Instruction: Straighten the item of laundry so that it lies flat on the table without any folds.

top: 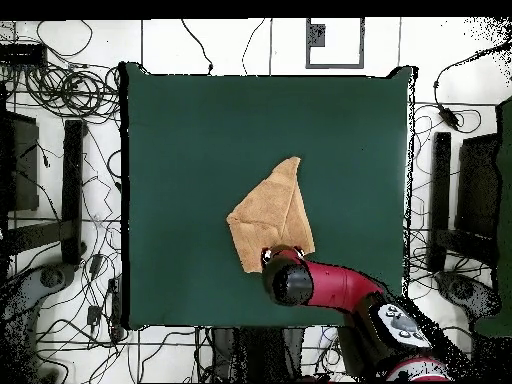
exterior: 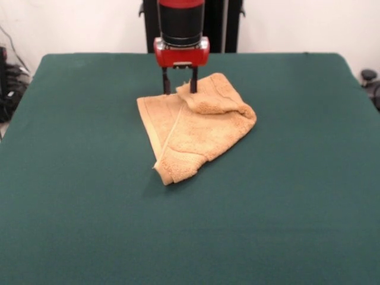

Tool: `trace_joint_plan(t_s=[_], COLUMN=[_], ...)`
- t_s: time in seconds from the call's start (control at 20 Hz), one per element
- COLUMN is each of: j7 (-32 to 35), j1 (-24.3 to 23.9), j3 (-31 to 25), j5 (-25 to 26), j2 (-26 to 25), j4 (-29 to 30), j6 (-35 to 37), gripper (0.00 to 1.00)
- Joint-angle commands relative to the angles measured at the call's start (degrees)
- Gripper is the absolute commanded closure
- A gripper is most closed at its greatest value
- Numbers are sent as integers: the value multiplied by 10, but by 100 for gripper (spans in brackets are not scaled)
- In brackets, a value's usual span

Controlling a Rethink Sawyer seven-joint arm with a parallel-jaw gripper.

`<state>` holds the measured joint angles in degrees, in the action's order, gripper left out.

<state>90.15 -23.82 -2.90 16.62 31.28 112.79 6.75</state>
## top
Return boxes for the tan terry towel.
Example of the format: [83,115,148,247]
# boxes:
[225,156,316,275]

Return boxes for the flat black box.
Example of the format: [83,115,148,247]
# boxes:
[0,42,47,67]

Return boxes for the dark green table cloth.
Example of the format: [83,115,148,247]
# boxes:
[119,61,417,331]

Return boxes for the black stand bar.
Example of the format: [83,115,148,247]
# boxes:
[3,119,88,267]
[425,131,501,275]

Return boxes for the dark stand base with knob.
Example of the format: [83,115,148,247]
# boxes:
[0,262,77,383]
[434,270,503,321]

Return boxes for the black power strip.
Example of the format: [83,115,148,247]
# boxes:
[106,275,126,343]

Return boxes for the large black box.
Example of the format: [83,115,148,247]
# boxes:
[454,133,501,241]
[0,110,40,213]

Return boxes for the black power adapter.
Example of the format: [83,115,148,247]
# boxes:
[437,102,461,131]

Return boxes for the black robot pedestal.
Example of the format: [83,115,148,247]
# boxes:
[209,326,305,383]

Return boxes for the thin black cable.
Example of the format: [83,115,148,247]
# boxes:
[240,17,267,77]

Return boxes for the black cable with plug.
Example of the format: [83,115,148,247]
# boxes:
[180,18,215,76]

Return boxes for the grey square frame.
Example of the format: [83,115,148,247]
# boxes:
[305,17,366,70]

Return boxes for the coiled black cables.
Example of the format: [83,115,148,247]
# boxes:
[23,63,121,121]

